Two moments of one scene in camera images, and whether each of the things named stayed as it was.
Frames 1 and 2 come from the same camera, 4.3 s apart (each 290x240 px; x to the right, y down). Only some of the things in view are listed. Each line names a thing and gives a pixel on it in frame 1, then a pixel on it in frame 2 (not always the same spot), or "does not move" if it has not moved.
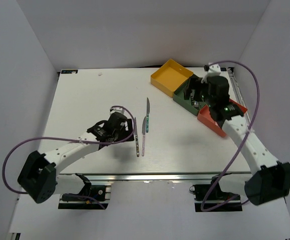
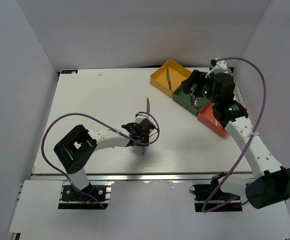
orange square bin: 205,117 does not move
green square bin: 186,105 does not move
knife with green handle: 148,112 does not move
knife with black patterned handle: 136,139 to 168,79
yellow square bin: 170,76 does not move
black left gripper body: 120,134 to 145,138
